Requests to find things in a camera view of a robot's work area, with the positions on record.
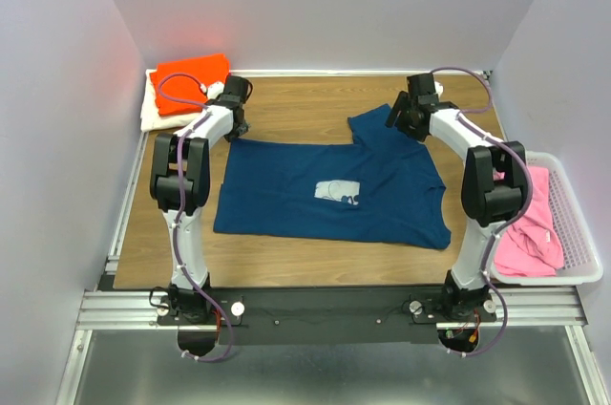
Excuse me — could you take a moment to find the blue Mickey print t-shirt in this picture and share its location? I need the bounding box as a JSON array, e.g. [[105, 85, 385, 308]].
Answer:
[[213, 104, 451, 250]]

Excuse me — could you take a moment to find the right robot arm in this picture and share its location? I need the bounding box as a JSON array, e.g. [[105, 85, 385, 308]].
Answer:
[[386, 72, 533, 322]]

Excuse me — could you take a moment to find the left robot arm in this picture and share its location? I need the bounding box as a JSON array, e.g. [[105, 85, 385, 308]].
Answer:
[[150, 75, 253, 325]]

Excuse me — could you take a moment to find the folded orange t-shirt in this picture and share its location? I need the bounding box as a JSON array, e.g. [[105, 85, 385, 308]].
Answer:
[[150, 53, 230, 117]]

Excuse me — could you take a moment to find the folded white t-shirt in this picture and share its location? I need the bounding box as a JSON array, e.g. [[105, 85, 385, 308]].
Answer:
[[140, 70, 207, 132]]

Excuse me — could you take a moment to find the pink t-shirt in basket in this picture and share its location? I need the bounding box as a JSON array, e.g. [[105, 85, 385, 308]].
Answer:
[[494, 166, 564, 278]]

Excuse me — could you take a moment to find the white plastic laundry basket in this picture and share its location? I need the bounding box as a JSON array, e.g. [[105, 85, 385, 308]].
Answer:
[[489, 151, 603, 287]]

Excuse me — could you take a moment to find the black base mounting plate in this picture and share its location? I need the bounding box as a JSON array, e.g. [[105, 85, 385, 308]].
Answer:
[[157, 286, 497, 347]]

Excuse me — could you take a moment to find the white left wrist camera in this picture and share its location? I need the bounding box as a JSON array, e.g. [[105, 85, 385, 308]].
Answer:
[[200, 81, 224, 99]]

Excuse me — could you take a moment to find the aluminium extrusion rail frame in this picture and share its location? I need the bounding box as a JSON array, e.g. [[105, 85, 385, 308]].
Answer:
[[58, 137, 610, 404]]

